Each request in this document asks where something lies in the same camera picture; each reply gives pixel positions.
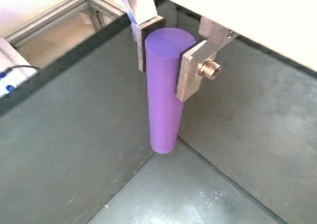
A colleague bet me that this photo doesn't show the black cable with blue plug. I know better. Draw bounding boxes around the black cable with blue plug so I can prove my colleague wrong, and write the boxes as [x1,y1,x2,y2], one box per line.
[0,64,42,94]

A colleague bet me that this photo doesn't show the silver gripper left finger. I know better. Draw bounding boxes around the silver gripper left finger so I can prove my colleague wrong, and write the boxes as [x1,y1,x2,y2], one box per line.
[122,0,165,72]

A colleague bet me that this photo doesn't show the purple round cylinder peg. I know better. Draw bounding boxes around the purple round cylinder peg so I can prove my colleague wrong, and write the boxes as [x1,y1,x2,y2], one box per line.
[145,28,196,154]

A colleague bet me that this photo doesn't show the aluminium frame profile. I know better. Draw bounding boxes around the aluminium frame profile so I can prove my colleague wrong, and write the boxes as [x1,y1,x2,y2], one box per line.
[6,0,125,46]

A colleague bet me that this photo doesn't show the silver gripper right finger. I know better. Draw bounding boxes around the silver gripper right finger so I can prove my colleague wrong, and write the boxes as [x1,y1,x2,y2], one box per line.
[175,17,238,102]

